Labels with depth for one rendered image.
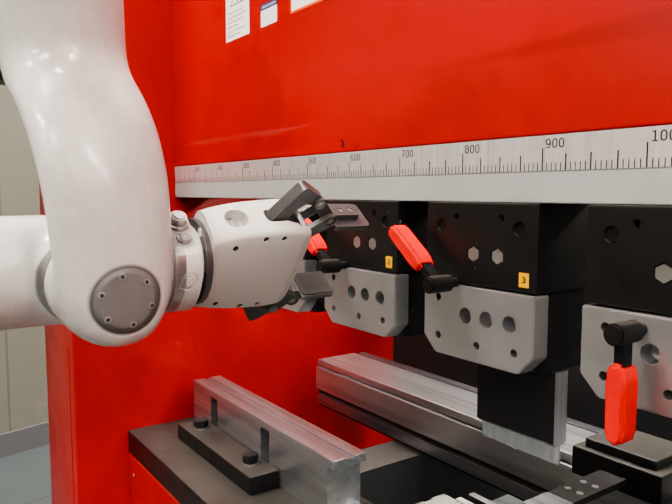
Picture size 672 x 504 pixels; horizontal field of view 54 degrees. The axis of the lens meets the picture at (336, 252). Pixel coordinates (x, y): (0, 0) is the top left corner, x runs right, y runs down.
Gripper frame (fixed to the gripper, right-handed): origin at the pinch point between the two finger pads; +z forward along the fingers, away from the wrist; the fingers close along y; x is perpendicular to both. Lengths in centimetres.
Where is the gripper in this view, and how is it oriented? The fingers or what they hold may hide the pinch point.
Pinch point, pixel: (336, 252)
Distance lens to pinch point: 65.6
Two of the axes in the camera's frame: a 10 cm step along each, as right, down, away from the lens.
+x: 4.5, 6.8, -5.8
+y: -3.6, 7.3, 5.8
